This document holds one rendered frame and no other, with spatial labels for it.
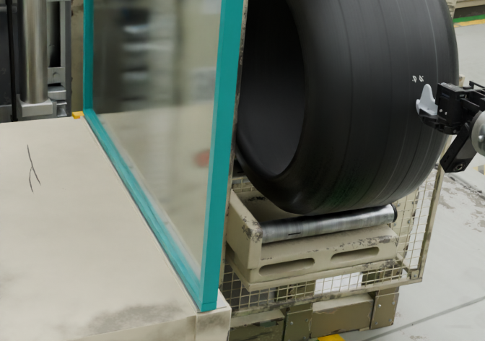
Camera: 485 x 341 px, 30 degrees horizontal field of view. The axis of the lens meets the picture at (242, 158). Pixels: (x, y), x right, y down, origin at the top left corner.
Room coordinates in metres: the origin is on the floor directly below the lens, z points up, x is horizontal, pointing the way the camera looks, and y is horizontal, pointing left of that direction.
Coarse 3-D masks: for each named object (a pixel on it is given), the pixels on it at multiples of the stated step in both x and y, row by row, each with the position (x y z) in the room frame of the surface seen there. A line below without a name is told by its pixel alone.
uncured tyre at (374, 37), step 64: (256, 0) 2.04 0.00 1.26; (320, 0) 1.61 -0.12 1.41; (384, 0) 1.63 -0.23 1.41; (256, 64) 2.04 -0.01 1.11; (320, 64) 1.55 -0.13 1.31; (384, 64) 1.56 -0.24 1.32; (448, 64) 1.62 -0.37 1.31; (256, 128) 1.96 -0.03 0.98; (320, 128) 1.52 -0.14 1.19; (384, 128) 1.53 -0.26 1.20; (320, 192) 1.55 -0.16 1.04; (384, 192) 1.60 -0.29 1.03
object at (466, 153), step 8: (464, 128) 1.41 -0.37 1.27; (456, 136) 1.42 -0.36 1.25; (464, 136) 1.40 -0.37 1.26; (456, 144) 1.41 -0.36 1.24; (464, 144) 1.40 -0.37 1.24; (472, 144) 1.41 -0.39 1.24; (448, 152) 1.43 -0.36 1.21; (456, 152) 1.41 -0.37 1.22; (464, 152) 1.41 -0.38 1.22; (472, 152) 1.42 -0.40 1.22; (440, 160) 1.44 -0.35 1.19; (448, 160) 1.42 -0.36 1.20; (456, 160) 1.42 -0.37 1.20; (464, 160) 1.43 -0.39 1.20; (448, 168) 1.42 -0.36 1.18; (456, 168) 1.43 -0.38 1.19; (464, 168) 1.43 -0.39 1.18
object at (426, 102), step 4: (424, 88) 1.53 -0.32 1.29; (428, 88) 1.52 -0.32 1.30; (424, 92) 1.52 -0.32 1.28; (428, 92) 1.51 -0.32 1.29; (424, 96) 1.52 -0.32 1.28; (428, 96) 1.51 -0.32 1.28; (432, 96) 1.51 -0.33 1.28; (416, 100) 1.56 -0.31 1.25; (420, 100) 1.53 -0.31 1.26; (424, 100) 1.52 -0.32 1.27; (428, 100) 1.51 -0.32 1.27; (432, 100) 1.50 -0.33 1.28; (416, 104) 1.54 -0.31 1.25; (420, 104) 1.53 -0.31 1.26; (424, 104) 1.52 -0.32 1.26; (428, 104) 1.51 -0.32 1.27; (432, 104) 1.49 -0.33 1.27; (416, 108) 1.53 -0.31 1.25; (424, 108) 1.51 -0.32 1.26; (428, 108) 1.50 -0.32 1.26; (432, 108) 1.49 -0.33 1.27; (436, 108) 1.48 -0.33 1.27; (428, 112) 1.49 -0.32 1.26; (432, 112) 1.49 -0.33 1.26; (436, 112) 1.48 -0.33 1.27
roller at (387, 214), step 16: (368, 208) 1.72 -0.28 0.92; (384, 208) 1.73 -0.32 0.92; (272, 224) 1.62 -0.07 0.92; (288, 224) 1.63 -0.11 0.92; (304, 224) 1.64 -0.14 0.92; (320, 224) 1.65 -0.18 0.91; (336, 224) 1.67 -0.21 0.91; (352, 224) 1.68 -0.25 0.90; (368, 224) 1.70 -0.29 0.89; (272, 240) 1.60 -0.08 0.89
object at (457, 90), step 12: (444, 84) 1.48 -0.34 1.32; (444, 96) 1.45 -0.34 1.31; (456, 96) 1.43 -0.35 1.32; (468, 96) 1.43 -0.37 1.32; (480, 96) 1.42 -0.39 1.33; (444, 108) 1.45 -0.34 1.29; (456, 108) 1.42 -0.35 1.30; (468, 108) 1.41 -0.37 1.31; (480, 108) 1.39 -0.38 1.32; (444, 120) 1.44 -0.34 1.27; (456, 120) 1.42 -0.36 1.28; (468, 120) 1.42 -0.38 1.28; (444, 132) 1.43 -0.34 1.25; (456, 132) 1.42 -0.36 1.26
